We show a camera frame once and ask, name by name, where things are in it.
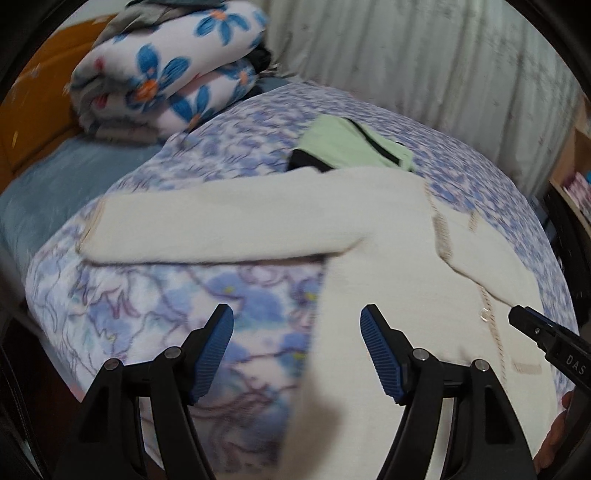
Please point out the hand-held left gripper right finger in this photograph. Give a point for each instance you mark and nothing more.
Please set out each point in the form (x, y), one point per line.
(381, 355)

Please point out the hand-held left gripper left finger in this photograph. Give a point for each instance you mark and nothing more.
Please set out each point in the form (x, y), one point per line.
(214, 350)

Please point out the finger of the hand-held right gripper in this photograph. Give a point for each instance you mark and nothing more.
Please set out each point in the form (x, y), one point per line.
(535, 328)

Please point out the cream knit cardigan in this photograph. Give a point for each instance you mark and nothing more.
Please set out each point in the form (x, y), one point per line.
(392, 244)

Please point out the person's right hand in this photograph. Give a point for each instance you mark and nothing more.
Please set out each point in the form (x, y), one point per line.
(554, 434)

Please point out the purple floral bed blanket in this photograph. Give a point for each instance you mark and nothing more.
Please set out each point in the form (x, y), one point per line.
(194, 314)

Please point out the wooden shelf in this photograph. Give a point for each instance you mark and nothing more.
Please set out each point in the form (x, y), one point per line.
(577, 184)

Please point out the light green garment black trim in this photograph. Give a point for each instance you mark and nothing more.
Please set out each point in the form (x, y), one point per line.
(341, 145)

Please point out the blue-grey bed sheet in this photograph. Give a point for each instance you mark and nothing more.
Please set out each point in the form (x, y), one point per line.
(55, 189)

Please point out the folded white blue-flower blanket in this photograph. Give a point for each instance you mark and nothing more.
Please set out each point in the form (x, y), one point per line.
(171, 74)

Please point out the orange wooden headboard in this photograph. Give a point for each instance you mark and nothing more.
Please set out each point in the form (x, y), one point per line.
(34, 92)

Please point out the grey cloth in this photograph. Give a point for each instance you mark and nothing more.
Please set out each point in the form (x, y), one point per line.
(147, 9)

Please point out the black furniture frame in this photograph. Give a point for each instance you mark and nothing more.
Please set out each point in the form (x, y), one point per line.
(563, 230)

